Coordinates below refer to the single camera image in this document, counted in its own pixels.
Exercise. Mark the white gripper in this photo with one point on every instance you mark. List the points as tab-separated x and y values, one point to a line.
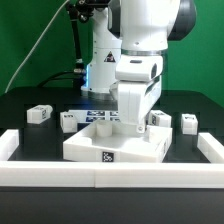
138	88

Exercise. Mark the white U-shaped fence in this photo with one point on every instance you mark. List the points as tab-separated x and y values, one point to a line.
103	175

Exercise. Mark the white square tabletop part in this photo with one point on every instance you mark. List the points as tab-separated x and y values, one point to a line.
112	141

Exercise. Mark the white sheet with markers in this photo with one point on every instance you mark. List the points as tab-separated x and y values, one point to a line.
88	116

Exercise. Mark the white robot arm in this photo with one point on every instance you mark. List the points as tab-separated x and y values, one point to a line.
130	44

